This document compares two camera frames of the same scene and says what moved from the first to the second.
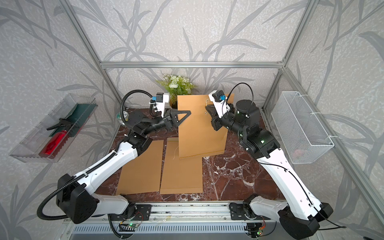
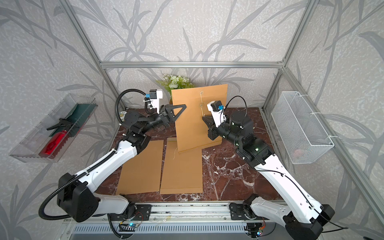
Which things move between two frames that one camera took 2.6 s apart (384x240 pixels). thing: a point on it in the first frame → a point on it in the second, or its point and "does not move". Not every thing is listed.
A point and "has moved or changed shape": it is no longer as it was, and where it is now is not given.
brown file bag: x=196 y=136 has moved or changed shape
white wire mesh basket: x=304 y=138 does not move
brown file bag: x=183 y=175 does not move
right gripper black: x=215 y=119 → x=212 y=129
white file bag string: x=174 y=152 does not move
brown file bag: x=143 y=174 does not move
